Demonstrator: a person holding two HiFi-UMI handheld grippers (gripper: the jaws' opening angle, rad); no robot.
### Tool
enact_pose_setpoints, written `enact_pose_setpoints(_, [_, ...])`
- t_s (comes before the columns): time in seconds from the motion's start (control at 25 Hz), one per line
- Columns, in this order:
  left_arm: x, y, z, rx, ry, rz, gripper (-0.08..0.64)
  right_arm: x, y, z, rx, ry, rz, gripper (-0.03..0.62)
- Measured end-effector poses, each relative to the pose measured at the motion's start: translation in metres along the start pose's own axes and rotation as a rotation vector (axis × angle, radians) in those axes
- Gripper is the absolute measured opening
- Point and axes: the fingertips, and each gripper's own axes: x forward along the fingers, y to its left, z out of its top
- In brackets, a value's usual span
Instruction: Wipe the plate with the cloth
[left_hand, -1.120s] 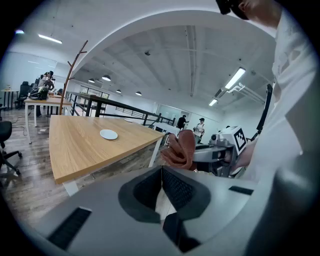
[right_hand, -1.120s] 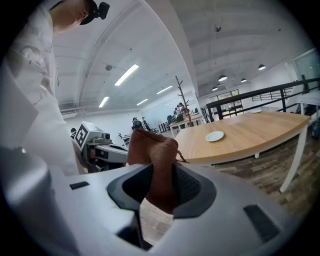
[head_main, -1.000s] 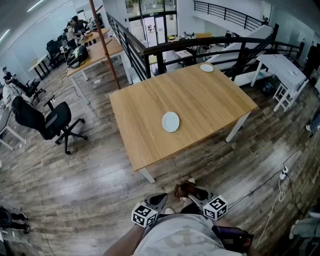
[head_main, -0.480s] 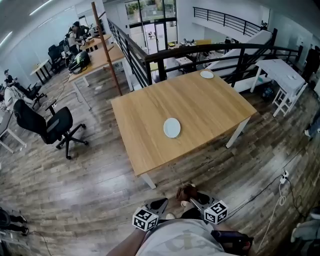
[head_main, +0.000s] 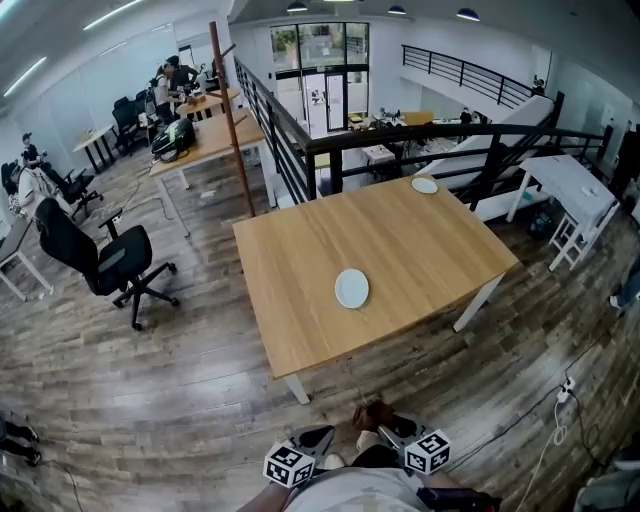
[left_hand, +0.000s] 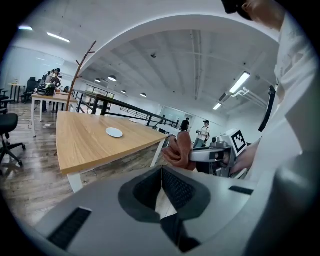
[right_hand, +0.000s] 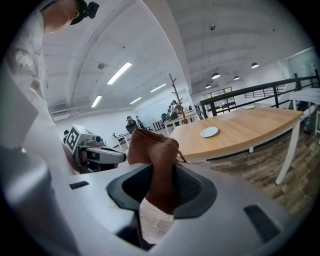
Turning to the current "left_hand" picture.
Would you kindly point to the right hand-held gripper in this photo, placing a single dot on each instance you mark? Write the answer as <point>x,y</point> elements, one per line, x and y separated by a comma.
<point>237,142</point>

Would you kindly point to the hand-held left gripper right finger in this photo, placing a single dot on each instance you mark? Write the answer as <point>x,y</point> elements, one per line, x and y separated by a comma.
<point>190,197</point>

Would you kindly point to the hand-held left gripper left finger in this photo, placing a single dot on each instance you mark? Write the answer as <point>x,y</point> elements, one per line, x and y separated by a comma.
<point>142,197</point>

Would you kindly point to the reddish brown cloth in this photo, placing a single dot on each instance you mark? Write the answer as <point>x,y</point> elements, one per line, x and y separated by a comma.
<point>181,150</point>

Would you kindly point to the white plate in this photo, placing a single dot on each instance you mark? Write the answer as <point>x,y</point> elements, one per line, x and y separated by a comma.
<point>114,132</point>

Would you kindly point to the person's right forearm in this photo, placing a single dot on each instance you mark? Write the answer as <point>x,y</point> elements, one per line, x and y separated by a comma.
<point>246,157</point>

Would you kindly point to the long ceiling light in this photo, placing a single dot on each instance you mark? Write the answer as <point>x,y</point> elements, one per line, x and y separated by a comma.
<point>25,28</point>
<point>217,106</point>
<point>58,37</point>
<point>239,82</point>

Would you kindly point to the wooden table with white legs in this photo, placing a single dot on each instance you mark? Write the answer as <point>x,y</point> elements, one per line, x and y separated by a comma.
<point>53,98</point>
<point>95,140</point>

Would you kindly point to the black metal railing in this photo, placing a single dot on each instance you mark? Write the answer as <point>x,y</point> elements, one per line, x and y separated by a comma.
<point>120,107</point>

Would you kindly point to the person's white shirt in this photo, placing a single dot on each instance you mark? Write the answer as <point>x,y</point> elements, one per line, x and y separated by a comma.
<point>295,112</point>

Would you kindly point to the wooden coat rack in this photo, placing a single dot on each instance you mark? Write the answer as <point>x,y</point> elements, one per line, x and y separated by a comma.
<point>77,75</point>

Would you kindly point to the black bag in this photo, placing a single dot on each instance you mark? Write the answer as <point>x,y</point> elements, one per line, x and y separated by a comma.
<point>46,89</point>

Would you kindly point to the black office chair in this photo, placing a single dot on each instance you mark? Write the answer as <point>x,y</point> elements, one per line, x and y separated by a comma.
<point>8,135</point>
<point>5,100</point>
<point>30,88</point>

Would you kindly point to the small wooden side table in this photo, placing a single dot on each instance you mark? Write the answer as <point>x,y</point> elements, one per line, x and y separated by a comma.
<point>17,86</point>

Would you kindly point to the black head-worn camera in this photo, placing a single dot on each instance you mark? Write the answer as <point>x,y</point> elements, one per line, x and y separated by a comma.
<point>235,7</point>

